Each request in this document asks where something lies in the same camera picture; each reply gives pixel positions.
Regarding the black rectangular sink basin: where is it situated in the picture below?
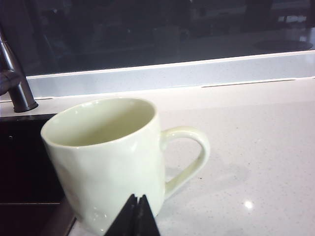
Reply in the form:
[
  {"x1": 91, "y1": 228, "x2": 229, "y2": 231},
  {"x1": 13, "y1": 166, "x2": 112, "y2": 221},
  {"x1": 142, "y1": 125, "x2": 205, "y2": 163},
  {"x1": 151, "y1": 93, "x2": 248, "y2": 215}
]
[{"x1": 0, "y1": 113, "x2": 77, "y2": 236}]

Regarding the stainless steel gooseneck faucet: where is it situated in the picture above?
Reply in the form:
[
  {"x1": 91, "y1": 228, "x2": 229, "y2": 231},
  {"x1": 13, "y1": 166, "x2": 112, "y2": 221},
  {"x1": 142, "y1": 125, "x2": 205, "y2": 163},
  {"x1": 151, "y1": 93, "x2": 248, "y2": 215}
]
[{"x1": 0, "y1": 22, "x2": 39, "y2": 114}]

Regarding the pale green ceramic mug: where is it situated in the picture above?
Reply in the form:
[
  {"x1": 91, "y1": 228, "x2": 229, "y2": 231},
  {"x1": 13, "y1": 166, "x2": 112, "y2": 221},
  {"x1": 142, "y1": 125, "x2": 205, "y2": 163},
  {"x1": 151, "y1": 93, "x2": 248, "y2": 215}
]
[{"x1": 40, "y1": 97, "x2": 211, "y2": 236}]

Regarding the white stone backsplash ledge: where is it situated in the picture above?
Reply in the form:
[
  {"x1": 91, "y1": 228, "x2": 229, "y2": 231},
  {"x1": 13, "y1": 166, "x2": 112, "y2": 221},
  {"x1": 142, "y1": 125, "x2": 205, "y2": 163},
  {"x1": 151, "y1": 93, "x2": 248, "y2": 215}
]
[{"x1": 25, "y1": 50, "x2": 315, "y2": 99}]

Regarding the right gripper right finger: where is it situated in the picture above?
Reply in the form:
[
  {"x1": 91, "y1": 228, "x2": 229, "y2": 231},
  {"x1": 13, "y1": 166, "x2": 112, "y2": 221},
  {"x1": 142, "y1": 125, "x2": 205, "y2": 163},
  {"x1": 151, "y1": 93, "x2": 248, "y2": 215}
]
[{"x1": 134, "y1": 194, "x2": 161, "y2": 236}]

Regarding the grey faucet lever handle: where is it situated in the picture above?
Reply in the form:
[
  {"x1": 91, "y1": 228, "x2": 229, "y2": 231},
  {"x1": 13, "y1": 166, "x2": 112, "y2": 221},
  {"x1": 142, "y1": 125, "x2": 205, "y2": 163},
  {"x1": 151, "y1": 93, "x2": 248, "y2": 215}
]
[{"x1": 0, "y1": 69, "x2": 23, "y2": 97}]

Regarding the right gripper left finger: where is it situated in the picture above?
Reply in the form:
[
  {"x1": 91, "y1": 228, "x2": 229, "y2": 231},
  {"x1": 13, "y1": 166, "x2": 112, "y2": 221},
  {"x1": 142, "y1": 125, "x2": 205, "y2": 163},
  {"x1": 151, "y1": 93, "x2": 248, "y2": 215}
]
[{"x1": 104, "y1": 193, "x2": 139, "y2": 236}]

